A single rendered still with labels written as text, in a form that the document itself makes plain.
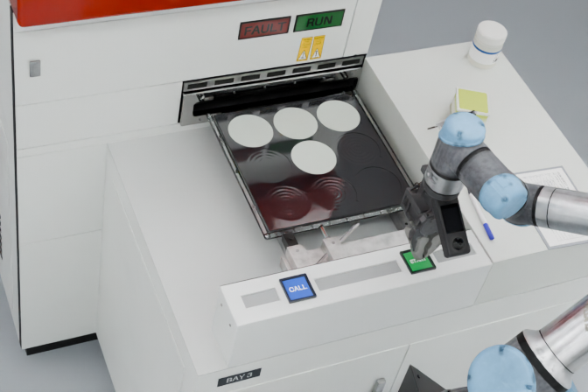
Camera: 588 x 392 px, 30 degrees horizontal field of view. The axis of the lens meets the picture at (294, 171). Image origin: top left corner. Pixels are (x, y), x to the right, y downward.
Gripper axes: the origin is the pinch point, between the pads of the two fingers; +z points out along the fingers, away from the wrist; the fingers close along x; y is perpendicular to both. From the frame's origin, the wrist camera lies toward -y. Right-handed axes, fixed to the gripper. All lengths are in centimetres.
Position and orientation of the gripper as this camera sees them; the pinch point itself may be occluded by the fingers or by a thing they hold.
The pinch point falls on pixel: (421, 257)
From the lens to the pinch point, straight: 216.9
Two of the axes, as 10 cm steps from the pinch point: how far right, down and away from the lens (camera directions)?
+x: -9.1, 1.7, -3.7
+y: -3.8, -7.2, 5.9
